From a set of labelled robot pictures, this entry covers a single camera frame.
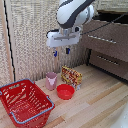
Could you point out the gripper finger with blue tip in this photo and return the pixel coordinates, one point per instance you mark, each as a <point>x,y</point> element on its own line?
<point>55,52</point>
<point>68,50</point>

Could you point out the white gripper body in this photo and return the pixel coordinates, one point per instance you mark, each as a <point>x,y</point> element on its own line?
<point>63,38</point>

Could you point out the brown drawer cabinet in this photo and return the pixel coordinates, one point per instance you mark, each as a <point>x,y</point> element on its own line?
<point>110,15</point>

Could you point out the yellow red snack box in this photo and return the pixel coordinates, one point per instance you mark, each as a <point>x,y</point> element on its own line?
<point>71,76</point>

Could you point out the beige woven screen panel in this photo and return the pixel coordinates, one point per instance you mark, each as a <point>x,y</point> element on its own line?
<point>33,36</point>

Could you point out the pink plastic cup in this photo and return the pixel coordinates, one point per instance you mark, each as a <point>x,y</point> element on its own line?
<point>51,81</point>

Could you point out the red plastic bowl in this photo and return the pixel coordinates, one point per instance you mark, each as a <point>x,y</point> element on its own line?
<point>65,92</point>

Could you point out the red plastic shopping basket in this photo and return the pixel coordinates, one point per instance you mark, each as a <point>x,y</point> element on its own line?
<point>25,103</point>

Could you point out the black vertical frame strip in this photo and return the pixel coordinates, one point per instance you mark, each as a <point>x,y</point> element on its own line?
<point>9,40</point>

